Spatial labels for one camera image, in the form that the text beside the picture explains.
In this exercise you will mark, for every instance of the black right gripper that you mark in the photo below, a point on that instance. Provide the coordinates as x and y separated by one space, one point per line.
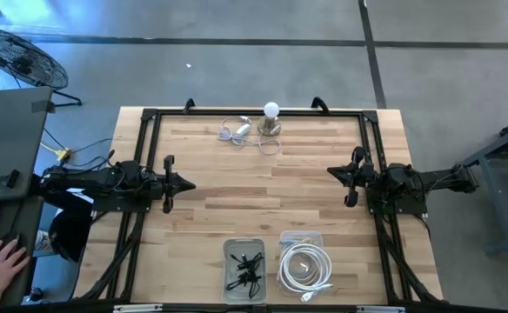
362 176

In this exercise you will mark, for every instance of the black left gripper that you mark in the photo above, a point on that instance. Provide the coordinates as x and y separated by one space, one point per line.
168 184

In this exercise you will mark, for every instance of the clear plastic bin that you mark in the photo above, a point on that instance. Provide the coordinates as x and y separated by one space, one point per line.
299 235

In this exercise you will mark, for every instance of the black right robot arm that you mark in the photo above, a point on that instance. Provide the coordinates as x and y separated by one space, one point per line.
436 178

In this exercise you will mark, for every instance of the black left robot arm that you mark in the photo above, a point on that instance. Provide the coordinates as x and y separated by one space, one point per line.
106 178

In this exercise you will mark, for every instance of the white bulb lamp, metal base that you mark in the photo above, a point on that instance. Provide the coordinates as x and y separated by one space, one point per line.
271 109

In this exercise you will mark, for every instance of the grey plastic bin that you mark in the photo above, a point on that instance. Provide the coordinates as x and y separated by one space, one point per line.
232 287

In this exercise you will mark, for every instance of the yellow power plug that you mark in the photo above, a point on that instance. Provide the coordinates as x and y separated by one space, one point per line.
64 154

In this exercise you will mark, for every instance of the black round stool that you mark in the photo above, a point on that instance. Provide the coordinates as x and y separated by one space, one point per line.
69 237

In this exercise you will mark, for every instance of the white printed packet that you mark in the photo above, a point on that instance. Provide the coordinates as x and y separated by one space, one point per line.
42 243

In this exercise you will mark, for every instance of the grey metal cart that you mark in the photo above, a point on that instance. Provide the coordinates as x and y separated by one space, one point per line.
497 145

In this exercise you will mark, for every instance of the grey desk top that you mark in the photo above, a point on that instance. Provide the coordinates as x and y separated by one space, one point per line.
23 217
6 130

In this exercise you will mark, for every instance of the grey tape piece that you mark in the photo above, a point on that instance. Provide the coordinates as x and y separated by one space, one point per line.
41 106

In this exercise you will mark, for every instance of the black clip on desk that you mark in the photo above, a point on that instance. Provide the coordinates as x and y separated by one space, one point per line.
7 179

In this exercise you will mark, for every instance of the black floor fan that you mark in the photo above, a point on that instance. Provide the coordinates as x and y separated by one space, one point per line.
21 61

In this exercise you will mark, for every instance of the white metal bracket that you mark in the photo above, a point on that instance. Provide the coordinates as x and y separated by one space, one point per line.
137 308
380 309

